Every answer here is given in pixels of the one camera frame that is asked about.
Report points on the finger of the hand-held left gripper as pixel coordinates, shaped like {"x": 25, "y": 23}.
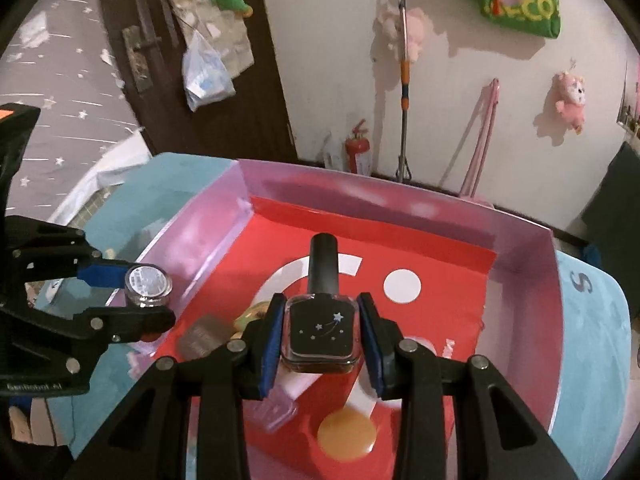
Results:
{"x": 125, "y": 322}
{"x": 102, "y": 272}

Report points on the shallow pink cardboard box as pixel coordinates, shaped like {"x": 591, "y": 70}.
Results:
{"x": 350, "y": 195}

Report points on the red fire extinguisher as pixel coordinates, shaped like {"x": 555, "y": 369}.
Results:
{"x": 357, "y": 152}

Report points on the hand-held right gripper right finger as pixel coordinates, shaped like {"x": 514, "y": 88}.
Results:
{"x": 372, "y": 350}

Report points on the dark brown door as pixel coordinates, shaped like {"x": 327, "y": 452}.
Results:
{"x": 250, "y": 110}

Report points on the purple nail polish bottle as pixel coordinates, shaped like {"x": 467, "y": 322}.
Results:
{"x": 272, "y": 407}

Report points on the black nail polish bottle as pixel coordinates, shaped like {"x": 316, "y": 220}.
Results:
{"x": 320, "y": 330}

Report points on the yellow toy with green cap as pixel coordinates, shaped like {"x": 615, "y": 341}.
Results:
{"x": 250, "y": 316}

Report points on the pale pink plush toy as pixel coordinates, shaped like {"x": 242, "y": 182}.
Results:
{"x": 415, "y": 32}

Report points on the pink bear plush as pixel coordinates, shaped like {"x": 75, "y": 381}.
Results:
{"x": 571, "y": 100}

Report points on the clear plastic bag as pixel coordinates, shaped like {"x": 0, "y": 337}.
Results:
{"x": 205, "y": 75}

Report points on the brown compact case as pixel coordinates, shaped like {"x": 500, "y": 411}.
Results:
{"x": 202, "y": 337}

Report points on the table with dark cloth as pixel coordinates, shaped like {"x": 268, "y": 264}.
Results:
{"x": 615, "y": 195}

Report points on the amber round disc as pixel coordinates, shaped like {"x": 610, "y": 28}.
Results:
{"x": 346, "y": 432}

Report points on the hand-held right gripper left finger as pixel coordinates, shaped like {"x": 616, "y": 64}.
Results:
{"x": 267, "y": 345}

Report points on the red printed paper sheet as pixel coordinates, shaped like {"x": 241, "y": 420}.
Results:
{"x": 440, "y": 320}

